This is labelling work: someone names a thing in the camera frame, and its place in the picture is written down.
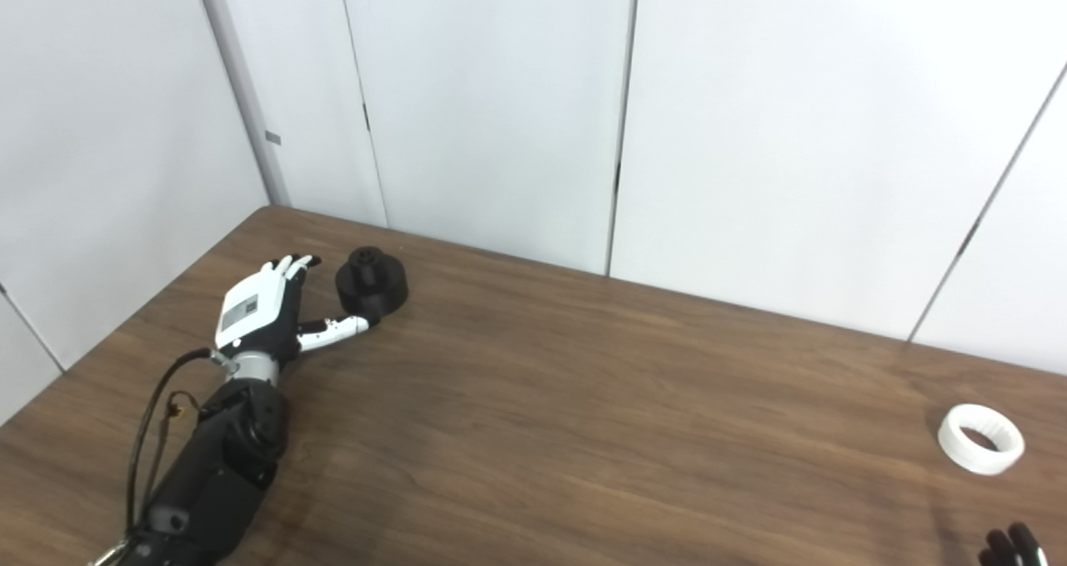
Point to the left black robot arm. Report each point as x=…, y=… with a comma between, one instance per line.
x=217, y=466

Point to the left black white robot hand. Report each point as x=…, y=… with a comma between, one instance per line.
x=254, y=308

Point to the round black stepped part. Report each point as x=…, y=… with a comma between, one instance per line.
x=379, y=291

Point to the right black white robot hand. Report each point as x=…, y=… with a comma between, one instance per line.
x=1013, y=549

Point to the grey vertical wall post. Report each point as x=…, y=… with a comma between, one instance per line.
x=246, y=91

